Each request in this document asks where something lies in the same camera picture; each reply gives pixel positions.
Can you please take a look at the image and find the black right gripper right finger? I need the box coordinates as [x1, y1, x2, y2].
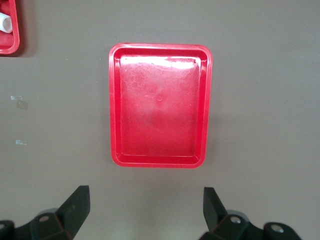
[199, 186, 266, 240]

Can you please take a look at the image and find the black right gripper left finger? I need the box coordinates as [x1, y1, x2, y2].
[14, 185, 91, 240]

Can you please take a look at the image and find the red plastic tray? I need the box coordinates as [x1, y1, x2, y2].
[108, 42, 214, 169]
[0, 0, 21, 55]

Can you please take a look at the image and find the white metal pipe fitting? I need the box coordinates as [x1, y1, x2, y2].
[0, 13, 13, 33]

